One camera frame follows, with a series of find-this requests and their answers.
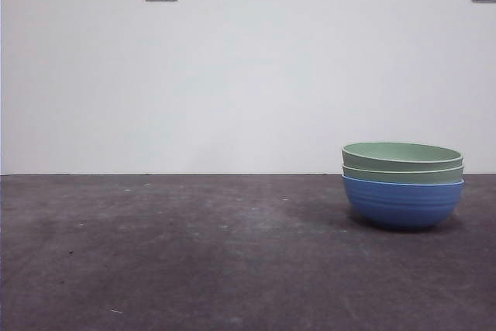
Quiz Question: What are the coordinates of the green ribbed bowl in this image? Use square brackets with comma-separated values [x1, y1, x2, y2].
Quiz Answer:
[341, 162, 466, 186]
[341, 141, 465, 173]

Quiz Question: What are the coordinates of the blue ribbed bowl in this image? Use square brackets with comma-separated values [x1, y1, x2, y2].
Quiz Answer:
[341, 174, 467, 232]

